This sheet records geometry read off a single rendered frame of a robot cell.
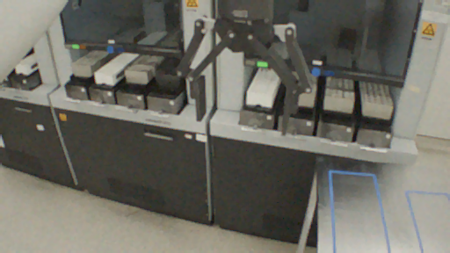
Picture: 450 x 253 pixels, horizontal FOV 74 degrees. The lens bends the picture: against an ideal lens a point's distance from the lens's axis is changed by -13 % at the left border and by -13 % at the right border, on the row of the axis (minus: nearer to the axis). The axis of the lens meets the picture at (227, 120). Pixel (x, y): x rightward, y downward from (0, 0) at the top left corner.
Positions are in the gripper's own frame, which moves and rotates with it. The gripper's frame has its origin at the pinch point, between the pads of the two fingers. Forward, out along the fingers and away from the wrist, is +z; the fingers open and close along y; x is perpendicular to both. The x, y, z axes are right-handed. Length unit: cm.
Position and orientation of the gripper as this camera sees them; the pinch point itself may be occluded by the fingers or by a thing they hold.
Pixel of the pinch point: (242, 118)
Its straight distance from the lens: 53.5
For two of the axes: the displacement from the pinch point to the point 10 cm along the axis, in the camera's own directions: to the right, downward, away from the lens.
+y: 9.6, 1.5, -2.4
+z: 0.0, 8.4, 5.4
